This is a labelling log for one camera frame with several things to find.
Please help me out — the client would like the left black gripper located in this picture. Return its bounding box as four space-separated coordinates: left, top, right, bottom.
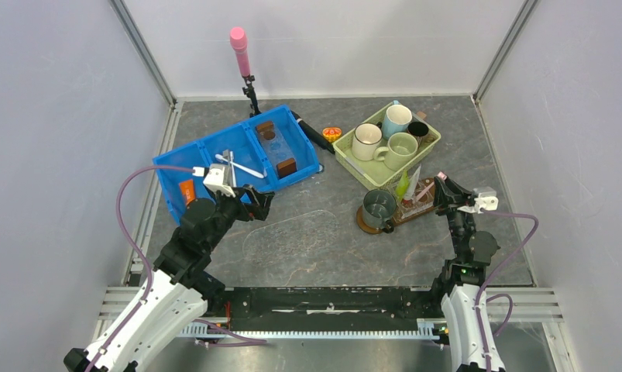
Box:
204 182 274 251

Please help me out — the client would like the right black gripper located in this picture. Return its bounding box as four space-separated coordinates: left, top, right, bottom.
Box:
431 175 475 259

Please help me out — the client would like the brown oval wooden tray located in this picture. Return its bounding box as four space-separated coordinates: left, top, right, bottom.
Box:
356 178 435 235

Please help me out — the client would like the clear plastic toothbrush holder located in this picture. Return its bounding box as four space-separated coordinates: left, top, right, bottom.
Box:
390 178 435 226

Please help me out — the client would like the white toothpaste tube red cap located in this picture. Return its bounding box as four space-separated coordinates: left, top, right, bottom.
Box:
403 164 422 204

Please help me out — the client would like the green toothpaste tube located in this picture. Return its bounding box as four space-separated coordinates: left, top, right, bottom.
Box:
395 171 410 202

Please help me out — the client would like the grey toothbrush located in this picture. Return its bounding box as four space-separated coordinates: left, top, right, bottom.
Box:
222 150 237 188

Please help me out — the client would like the dark grey mug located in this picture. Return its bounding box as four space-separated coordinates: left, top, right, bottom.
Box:
362 190 397 233

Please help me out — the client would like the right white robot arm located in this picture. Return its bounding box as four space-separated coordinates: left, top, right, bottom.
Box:
429 173 507 371

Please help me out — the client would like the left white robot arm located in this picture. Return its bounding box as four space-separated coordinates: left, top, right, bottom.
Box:
64 184 275 371

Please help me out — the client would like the white toothbrush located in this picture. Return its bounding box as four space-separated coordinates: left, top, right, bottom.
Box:
215 154 266 179

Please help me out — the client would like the orange toothpaste tube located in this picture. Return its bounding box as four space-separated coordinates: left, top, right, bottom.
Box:
179 179 196 206

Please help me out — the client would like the blue compartment bin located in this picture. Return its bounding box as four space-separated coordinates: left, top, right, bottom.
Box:
153 105 319 191

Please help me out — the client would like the light green mug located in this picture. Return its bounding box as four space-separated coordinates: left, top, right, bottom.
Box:
373 133 419 171

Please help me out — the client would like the black mug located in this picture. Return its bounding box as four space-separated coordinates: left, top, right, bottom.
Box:
407 121 429 146

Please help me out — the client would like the green plastic basket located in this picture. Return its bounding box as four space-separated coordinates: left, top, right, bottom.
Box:
332 114 442 190

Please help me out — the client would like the black cylinder marker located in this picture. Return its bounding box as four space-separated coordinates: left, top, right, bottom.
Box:
292 112 335 154

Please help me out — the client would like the light blue mug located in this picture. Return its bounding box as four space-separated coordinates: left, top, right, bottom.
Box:
381 104 414 140

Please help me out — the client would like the white mug brown rim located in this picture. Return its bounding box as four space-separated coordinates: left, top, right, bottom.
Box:
352 123 383 161

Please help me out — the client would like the orange yellow toy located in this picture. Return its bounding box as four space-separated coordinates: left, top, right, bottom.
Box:
321 127 342 143

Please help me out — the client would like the pink microphone on stand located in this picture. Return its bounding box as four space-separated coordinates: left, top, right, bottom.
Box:
229 26 261 117

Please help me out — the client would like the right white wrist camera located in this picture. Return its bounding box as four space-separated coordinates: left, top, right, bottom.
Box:
458 187 499 214

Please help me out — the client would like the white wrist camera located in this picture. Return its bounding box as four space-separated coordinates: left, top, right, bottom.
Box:
203 164 236 198
458 187 499 214

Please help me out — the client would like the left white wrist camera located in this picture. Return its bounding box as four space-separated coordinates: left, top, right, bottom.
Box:
203 164 236 198

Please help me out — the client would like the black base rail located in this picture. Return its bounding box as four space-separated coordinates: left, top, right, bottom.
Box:
181 287 448 345

